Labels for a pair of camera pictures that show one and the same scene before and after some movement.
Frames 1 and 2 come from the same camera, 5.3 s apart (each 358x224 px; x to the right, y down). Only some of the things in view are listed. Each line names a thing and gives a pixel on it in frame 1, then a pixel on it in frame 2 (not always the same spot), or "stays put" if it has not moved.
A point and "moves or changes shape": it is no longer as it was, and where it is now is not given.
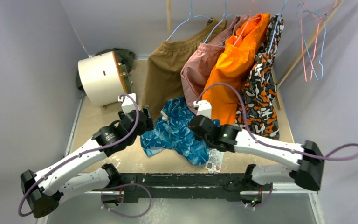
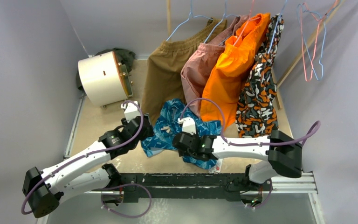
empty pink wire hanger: [320, 21] stays put
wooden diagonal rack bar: [277, 82] stays put
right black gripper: [196, 126] -> [179, 141]
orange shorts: [223, 84] stays put
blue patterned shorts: [173, 133] moves or changes shape
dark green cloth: [127, 57] stays put
